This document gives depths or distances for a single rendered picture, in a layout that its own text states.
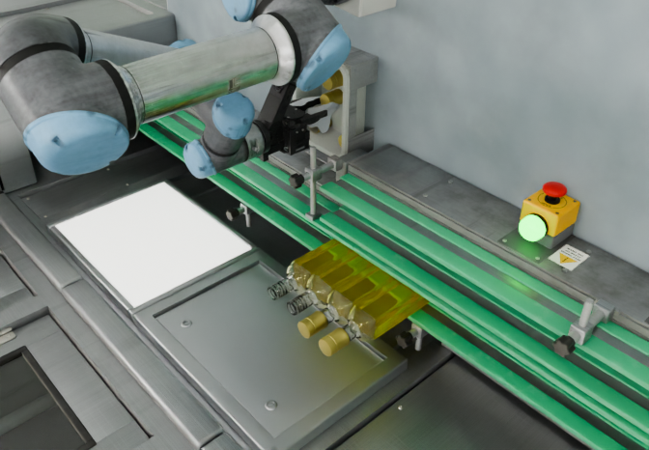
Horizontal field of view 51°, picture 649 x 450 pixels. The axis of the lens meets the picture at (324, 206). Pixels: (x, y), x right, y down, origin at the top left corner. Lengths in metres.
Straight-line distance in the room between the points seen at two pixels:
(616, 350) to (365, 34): 0.78
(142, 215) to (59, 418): 0.59
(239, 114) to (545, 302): 0.61
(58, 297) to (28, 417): 0.31
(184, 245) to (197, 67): 0.72
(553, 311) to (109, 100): 0.73
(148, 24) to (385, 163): 0.92
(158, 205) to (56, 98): 0.93
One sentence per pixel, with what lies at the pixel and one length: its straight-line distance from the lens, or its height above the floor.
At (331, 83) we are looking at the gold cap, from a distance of 1.47.
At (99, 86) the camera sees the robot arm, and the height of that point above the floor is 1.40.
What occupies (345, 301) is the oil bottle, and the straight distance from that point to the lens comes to 1.25.
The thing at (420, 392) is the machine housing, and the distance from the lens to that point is 1.36.
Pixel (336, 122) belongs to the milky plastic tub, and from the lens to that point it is 1.56.
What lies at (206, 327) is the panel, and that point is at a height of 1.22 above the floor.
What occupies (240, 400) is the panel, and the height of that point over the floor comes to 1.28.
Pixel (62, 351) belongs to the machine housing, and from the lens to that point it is 1.52.
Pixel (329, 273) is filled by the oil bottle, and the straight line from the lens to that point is 1.31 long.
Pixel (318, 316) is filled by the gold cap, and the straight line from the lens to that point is 1.23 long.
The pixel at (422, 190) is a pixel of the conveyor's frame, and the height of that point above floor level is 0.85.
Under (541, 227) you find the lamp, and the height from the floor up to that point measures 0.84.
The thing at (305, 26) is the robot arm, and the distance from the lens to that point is 1.11.
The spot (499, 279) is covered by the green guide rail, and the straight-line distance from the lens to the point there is 1.17.
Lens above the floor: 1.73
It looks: 34 degrees down
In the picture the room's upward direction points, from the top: 116 degrees counter-clockwise
